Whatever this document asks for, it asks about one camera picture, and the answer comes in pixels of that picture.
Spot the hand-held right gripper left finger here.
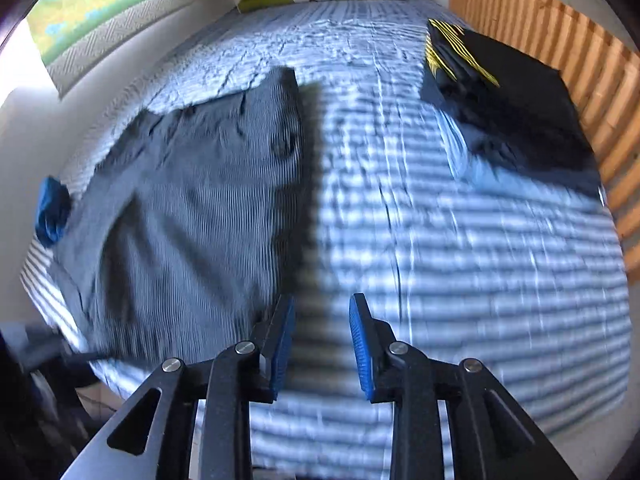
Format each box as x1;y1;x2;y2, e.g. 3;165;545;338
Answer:
60;294;297;480

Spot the blue white striped bed cover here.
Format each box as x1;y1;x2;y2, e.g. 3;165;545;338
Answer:
20;0;631;480

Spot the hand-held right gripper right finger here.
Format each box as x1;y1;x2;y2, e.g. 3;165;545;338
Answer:
348;292;581;480

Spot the dark blue garment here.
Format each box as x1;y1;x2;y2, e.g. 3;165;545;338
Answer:
34;176;73;248

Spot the black garment with yellow print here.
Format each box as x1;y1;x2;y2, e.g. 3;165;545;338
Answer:
419;17;601;181

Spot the wooden slatted bed rail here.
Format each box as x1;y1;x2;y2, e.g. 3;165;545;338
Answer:
448;0;640;281

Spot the wall map poster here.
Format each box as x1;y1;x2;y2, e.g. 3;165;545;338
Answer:
25;0;236;98

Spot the dark navy folded garment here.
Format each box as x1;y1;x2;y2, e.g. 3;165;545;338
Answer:
450;110;603;196

